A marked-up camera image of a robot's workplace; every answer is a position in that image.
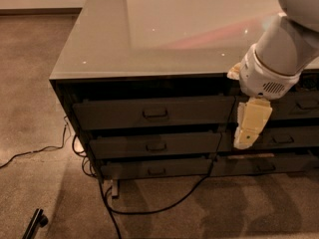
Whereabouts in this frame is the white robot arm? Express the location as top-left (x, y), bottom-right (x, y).
top-left (227, 0), bottom-right (319, 149)

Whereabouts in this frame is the thin black floor cable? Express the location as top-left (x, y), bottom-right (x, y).
top-left (0, 116), bottom-right (70, 169)

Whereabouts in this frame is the white gripper with vents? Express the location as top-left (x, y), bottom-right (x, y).
top-left (227, 44), bottom-right (300, 149)

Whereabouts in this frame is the black object on floor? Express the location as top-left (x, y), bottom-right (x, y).
top-left (22, 208), bottom-right (49, 239)

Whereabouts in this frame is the thick black floor cable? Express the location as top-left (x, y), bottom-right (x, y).
top-left (71, 133), bottom-right (217, 239)

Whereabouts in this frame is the dark cabinet with glossy top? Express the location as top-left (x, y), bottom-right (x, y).
top-left (49, 0), bottom-right (319, 184)

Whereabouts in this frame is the grey power strip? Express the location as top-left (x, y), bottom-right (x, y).
top-left (111, 179), bottom-right (120, 198)

